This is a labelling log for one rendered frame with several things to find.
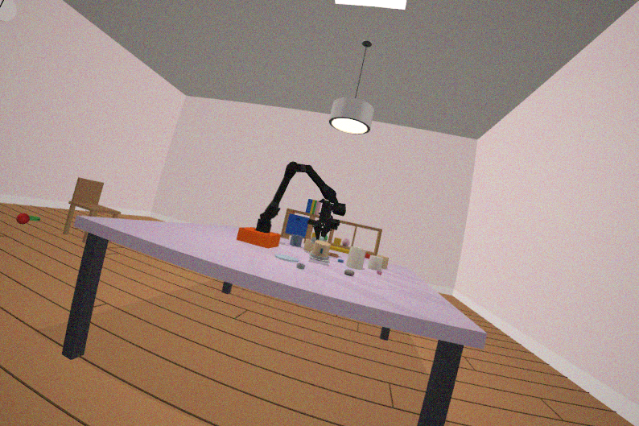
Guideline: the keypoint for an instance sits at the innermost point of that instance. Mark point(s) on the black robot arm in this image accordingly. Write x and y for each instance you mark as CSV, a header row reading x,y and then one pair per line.
x,y
264,224

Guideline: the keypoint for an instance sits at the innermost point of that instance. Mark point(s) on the grey open cylinder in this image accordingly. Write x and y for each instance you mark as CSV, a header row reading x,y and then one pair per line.
x,y
356,258

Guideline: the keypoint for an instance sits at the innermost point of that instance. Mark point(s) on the dark grey cylinder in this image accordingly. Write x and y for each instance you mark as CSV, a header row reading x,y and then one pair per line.
x,y
296,240

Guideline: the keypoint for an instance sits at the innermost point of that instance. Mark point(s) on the grey cylinder with beige top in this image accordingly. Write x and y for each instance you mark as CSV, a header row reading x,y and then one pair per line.
x,y
375,263

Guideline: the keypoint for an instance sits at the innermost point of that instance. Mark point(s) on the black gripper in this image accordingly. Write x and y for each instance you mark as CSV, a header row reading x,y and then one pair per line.
x,y
318,226

